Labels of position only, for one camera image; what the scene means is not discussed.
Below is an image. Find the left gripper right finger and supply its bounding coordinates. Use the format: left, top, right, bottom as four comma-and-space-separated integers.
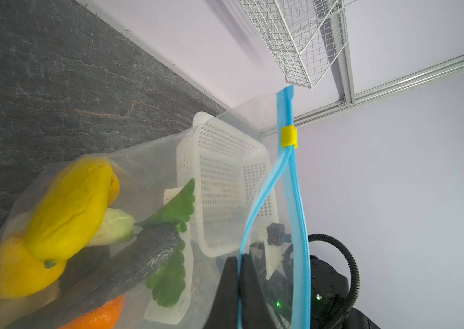
240, 254, 276, 329

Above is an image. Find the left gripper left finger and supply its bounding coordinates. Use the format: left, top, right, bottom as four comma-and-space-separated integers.
203, 257, 240, 329

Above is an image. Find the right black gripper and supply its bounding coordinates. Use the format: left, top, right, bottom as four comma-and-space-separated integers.
256, 223, 350, 329

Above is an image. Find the green leafy toy vegetable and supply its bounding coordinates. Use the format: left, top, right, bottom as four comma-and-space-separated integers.
139, 178, 196, 308

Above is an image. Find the dark green toy cucumber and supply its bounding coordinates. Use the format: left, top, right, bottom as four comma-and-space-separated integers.
7, 224, 171, 328

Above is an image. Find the clear zip top bag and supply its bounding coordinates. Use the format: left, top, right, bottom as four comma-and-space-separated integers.
0, 86, 311, 328

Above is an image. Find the orange toy carrot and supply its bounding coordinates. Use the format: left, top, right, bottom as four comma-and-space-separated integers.
60, 295, 125, 329

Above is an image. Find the white toy radish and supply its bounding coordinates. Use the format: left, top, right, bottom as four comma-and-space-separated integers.
86, 208, 136, 247

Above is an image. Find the white plastic perforated basket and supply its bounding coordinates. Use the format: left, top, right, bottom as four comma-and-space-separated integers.
176, 112, 271, 258

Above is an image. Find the orange yellow toy fruit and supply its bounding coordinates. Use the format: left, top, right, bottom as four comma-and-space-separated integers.
108, 172, 120, 206

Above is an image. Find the yellow toy banana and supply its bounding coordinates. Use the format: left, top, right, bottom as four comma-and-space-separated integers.
25, 156, 113, 269

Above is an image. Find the yellow toy lemon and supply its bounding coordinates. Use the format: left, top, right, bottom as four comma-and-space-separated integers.
0, 231, 67, 299

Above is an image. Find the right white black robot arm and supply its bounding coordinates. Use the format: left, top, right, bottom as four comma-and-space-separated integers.
251, 223, 378, 328

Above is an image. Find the long white wire shelf basket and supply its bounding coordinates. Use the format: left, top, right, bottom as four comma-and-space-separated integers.
240, 0, 348, 89

